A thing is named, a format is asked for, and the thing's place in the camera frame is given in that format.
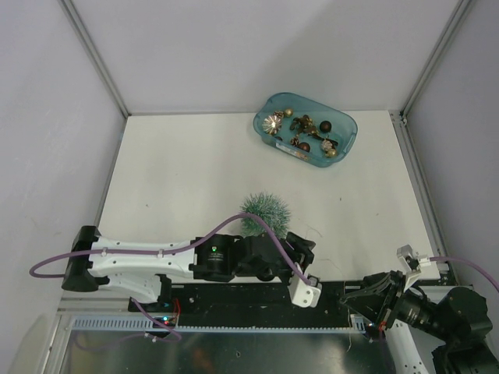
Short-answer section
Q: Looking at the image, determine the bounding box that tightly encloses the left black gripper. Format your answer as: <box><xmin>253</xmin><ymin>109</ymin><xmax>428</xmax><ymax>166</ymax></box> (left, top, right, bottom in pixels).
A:
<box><xmin>235</xmin><ymin>232</ymin><xmax>315</xmax><ymax>288</ymax></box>

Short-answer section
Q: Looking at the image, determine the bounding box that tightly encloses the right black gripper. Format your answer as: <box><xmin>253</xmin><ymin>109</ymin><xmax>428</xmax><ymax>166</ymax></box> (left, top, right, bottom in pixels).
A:
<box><xmin>340</xmin><ymin>268</ymin><xmax>456</xmax><ymax>340</ymax></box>

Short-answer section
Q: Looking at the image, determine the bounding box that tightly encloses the small frosted christmas tree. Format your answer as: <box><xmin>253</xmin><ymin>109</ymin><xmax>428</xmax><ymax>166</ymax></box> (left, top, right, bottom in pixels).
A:
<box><xmin>240</xmin><ymin>192</ymin><xmax>291</xmax><ymax>238</ymax></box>

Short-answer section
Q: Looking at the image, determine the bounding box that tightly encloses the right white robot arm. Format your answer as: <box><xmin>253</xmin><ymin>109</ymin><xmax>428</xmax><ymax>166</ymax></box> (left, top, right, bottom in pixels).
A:
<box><xmin>340</xmin><ymin>271</ymin><xmax>498</xmax><ymax>373</ymax></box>

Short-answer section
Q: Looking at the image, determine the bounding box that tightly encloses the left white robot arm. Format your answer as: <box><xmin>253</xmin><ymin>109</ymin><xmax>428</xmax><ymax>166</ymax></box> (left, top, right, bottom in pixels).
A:
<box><xmin>62</xmin><ymin>226</ymin><xmax>322</xmax><ymax>312</ymax></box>

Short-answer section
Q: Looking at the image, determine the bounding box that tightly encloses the brown bauble near label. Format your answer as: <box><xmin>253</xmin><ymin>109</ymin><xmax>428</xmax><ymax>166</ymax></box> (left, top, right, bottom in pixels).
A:
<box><xmin>298</xmin><ymin>142</ymin><xmax>310</xmax><ymax>152</ymax></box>

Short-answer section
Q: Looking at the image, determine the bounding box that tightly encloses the teal plastic bin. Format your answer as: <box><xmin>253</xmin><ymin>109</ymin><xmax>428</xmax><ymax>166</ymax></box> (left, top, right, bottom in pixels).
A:
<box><xmin>253</xmin><ymin>92</ymin><xmax>358</xmax><ymax>168</ymax></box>

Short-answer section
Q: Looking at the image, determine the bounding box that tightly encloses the dark brown bauble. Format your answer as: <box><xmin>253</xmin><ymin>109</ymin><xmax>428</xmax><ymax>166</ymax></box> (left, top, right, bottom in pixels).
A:
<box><xmin>319</xmin><ymin>121</ymin><xmax>332</xmax><ymax>133</ymax></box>

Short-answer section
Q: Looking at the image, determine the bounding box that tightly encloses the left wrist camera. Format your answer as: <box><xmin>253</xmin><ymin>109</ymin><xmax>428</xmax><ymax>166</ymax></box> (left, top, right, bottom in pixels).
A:
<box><xmin>288</xmin><ymin>275</ymin><xmax>322</xmax><ymax>308</ymax></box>

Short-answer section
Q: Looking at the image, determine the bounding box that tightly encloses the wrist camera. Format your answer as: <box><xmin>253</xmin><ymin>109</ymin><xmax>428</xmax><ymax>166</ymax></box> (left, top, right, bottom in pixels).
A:
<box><xmin>288</xmin><ymin>275</ymin><xmax>322</xmax><ymax>308</ymax></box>
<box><xmin>397</xmin><ymin>245</ymin><xmax>430</xmax><ymax>292</ymax></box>

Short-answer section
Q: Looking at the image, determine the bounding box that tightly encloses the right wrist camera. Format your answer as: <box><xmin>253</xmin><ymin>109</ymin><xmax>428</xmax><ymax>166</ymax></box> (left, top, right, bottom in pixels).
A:
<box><xmin>397</xmin><ymin>245</ymin><xmax>430</xmax><ymax>292</ymax></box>

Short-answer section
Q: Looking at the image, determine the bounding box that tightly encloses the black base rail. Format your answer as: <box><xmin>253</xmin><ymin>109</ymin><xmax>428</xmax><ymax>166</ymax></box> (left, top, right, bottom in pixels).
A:
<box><xmin>141</xmin><ymin>282</ymin><xmax>366</xmax><ymax>330</ymax></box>

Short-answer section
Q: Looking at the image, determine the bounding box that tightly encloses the grey cable duct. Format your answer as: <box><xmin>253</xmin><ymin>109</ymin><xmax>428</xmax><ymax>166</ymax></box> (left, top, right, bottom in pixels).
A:
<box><xmin>64</xmin><ymin>313</ymin><xmax>371</xmax><ymax>336</ymax></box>

